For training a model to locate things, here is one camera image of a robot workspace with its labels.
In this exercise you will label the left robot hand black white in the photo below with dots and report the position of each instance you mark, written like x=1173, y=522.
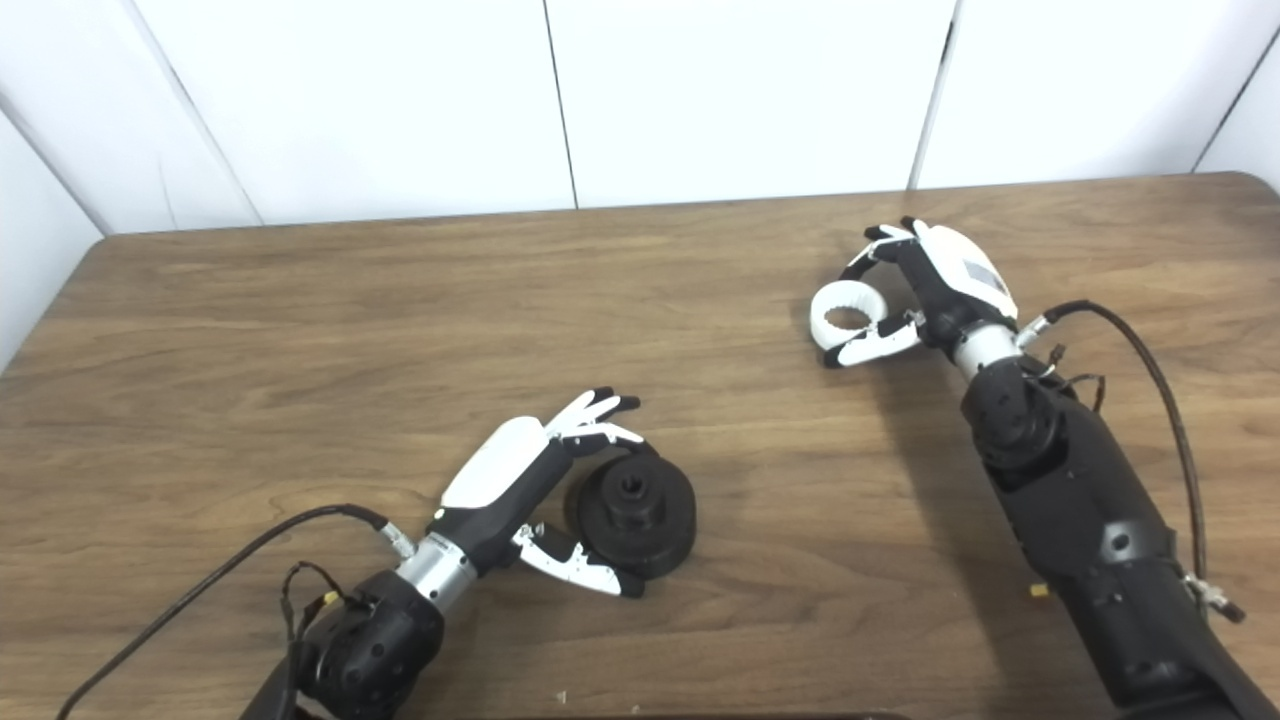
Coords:
x=500, y=470

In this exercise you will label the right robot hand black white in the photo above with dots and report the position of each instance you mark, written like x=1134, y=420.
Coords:
x=950, y=290

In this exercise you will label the round black plastic part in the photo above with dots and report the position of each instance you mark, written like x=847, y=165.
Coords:
x=640, y=510

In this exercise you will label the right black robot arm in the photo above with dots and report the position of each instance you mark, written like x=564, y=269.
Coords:
x=1090, y=520

